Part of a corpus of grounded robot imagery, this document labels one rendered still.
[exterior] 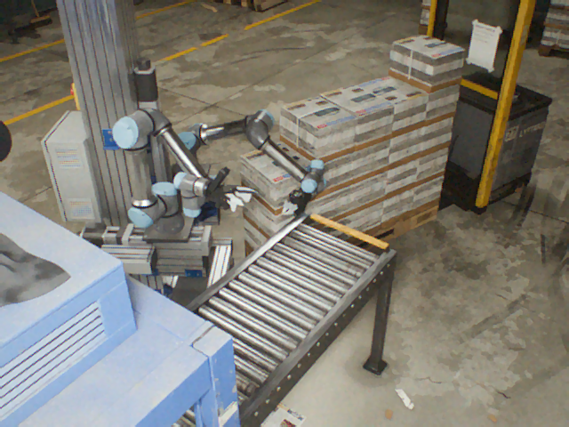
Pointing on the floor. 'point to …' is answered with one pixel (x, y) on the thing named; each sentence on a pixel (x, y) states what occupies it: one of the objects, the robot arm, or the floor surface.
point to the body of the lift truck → (510, 146)
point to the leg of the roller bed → (380, 322)
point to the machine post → (218, 358)
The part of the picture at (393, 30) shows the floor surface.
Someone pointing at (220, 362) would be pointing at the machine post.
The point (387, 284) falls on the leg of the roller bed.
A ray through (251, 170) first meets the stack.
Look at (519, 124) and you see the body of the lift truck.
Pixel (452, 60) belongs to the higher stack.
